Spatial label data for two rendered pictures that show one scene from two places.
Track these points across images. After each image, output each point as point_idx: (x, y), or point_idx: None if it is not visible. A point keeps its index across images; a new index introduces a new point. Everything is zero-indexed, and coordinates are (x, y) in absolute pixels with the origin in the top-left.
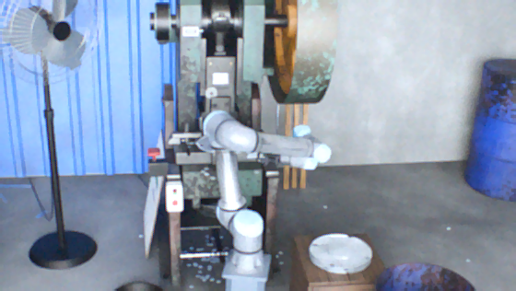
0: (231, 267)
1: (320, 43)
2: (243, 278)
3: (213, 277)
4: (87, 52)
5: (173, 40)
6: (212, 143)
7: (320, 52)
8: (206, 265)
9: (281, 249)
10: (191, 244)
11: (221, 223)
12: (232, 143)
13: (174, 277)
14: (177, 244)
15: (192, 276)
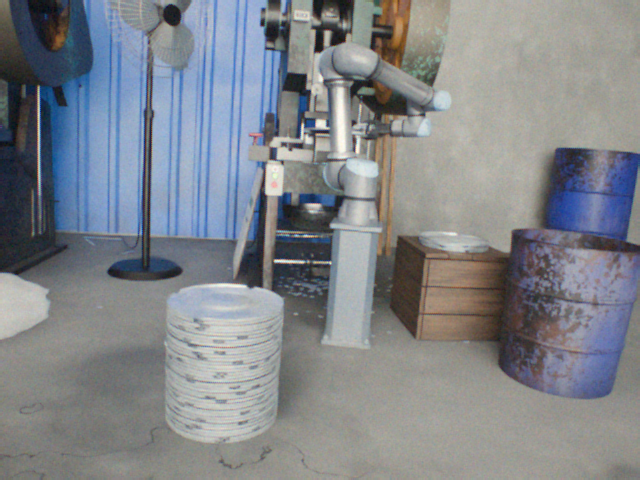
0: (340, 220)
1: (433, 17)
2: (355, 228)
3: (306, 294)
4: (195, 55)
5: (280, 48)
6: (326, 74)
7: (432, 27)
8: (298, 287)
9: (375, 283)
10: (281, 275)
11: (318, 231)
12: (352, 58)
13: (265, 282)
14: (272, 241)
15: (283, 292)
